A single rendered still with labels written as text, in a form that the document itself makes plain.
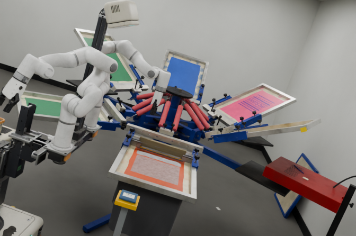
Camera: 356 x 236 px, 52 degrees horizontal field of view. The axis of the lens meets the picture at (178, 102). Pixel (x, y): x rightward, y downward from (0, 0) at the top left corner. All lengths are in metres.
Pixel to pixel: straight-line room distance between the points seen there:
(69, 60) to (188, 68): 2.92
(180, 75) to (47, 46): 3.49
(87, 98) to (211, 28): 5.04
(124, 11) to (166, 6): 4.79
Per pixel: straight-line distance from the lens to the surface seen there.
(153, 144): 2.86
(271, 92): 4.43
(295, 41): 7.08
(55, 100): 3.53
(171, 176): 2.63
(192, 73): 4.66
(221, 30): 6.84
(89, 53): 1.97
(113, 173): 2.35
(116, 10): 2.09
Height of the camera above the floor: 2.05
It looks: 13 degrees down
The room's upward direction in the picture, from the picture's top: 18 degrees clockwise
